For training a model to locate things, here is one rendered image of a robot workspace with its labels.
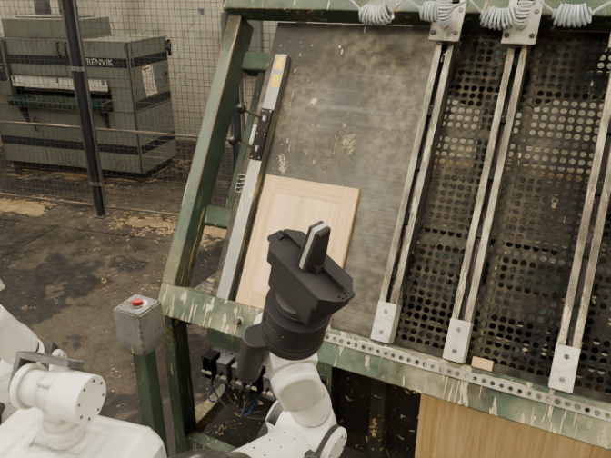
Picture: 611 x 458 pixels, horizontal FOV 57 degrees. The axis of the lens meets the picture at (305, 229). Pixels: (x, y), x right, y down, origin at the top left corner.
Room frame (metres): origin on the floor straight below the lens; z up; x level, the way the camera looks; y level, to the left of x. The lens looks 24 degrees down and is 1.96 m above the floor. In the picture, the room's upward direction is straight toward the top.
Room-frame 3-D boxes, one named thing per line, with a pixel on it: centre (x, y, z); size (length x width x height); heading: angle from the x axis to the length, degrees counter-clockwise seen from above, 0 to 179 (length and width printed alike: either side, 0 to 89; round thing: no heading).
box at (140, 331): (1.71, 0.59, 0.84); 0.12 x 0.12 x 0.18; 64
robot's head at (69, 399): (0.62, 0.34, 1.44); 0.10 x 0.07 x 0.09; 74
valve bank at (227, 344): (1.57, 0.17, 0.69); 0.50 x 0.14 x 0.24; 64
